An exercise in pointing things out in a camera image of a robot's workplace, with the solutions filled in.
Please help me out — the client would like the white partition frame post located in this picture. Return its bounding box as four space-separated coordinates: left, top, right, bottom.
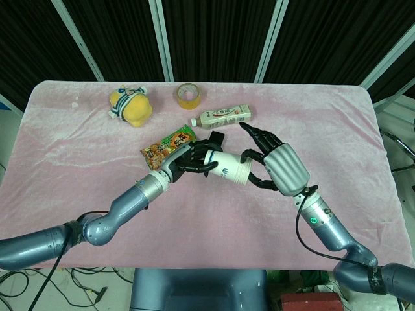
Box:
359 22 415 90
148 0 175 82
51 0 105 82
254 0 290 84

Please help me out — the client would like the green plastic bag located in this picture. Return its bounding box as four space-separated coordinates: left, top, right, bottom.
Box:
300 271 338 293

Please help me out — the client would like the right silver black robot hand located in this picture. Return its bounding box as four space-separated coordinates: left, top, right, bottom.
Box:
239 121 311 198

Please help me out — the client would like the yellow plush toy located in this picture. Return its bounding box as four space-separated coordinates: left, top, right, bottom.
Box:
108 84 154 129

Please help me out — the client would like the black rectangular phone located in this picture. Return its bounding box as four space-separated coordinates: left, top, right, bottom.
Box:
207 129 227 152

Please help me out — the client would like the black strap with white letters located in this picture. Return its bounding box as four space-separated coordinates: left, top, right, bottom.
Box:
368 264 389 295

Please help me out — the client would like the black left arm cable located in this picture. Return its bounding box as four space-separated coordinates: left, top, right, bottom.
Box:
27 210 111 311

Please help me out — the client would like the black floor cable with plug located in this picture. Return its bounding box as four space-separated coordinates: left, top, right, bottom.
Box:
69 267 110 302

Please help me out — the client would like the metal chair frame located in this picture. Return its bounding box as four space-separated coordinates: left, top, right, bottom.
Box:
381 119 415 172

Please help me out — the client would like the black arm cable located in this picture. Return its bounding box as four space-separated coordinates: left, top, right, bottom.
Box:
27 210 111 311
294 185 354 263

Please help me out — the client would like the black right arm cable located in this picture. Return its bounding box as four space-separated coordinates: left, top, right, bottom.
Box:
294 185 354 263

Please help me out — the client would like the yellow clear tape roll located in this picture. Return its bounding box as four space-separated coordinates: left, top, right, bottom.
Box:
176 83 202 111

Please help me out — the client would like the red box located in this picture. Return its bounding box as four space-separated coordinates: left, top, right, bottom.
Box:
280 292 341 311

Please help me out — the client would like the green orange snack bag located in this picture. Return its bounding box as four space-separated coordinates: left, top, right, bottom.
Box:
139 124 198 172

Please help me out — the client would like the beige milk tea bottle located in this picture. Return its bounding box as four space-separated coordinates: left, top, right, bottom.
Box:
189 103 254 131

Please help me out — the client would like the pink velvet tablecloth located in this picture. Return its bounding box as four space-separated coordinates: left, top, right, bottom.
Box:
0 80 410 270

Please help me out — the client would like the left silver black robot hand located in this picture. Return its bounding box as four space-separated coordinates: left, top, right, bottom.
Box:
160 137 225 183

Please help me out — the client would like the blue-grey robot torso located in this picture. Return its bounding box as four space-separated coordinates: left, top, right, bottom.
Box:
129 268 270 311

